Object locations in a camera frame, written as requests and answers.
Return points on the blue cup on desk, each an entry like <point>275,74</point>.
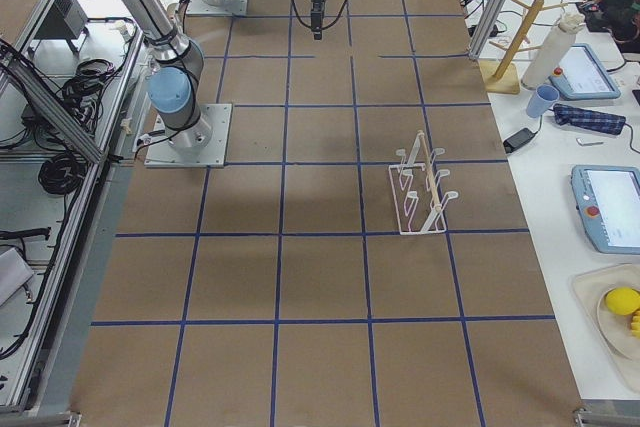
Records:
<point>543,98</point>

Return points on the wooden mug tree stand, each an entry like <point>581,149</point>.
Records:
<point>502,77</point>

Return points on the white paper roll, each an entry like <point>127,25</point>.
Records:
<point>556,44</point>

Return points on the black power adapter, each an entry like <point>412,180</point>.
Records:
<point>518,140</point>

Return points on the blue teach pendant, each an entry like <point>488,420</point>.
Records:
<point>607,201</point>
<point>581,76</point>

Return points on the cream tray on desk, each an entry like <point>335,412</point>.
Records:
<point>615,330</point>

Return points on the yellow lemon toy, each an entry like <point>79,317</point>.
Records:
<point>622,301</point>

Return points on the white wire cup rack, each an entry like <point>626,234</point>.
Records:
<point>415,185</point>

